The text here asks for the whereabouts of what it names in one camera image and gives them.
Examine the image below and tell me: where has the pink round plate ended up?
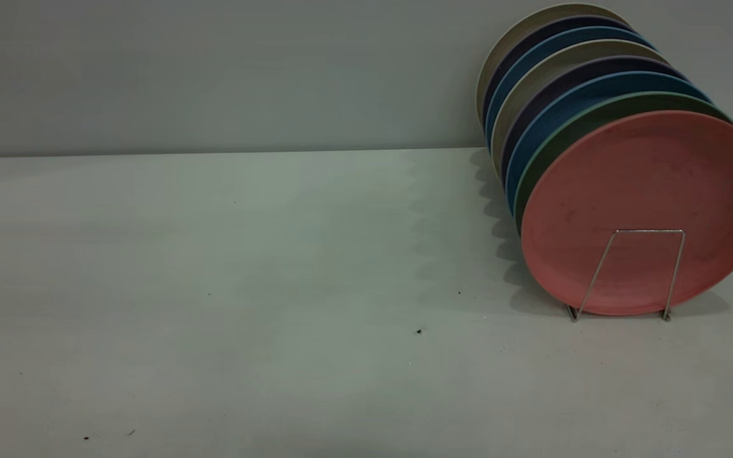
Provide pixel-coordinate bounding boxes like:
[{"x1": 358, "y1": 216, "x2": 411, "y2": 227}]
[{"x1": 520, "y1": 110, "x2": 733, "y2": 317}]

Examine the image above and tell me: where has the green round plate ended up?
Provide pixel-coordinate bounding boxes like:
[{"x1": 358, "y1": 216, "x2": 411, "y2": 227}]
[{"x1": 513, "y1": 92, "x2": 733, "y2": 237}]

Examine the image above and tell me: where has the beige round plate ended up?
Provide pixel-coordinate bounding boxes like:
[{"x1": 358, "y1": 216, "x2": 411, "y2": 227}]
[
  {"x1": 476, "y1": 3, "x2": 629, "y2": 125},
  {"x1": 491, "y1": 39, "x2": 670, "y2": 179}
]

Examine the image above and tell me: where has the blue round plate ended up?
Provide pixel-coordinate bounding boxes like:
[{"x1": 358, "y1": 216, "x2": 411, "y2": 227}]
[
  {"x1": 485, "y1": 27, "x2": 657, "y2": 151},
  {"x1": 505, "y1": 71, "x2": 713, "y2": 214}
]

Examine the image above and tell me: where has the purple round plate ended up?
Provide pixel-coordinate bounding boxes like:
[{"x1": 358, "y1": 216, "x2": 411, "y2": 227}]
[
  {"x1": 481, "y1": 16, "x2": 635, "y2": 128},
  {"x1": 500, "y1": 56, "x2": 689, "y2": 185}
]

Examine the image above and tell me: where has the metal wire plate rack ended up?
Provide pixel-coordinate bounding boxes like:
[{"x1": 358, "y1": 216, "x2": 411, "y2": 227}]
[{"x1": 566, "y1": 228, "x2": 687, "y2": 323}]

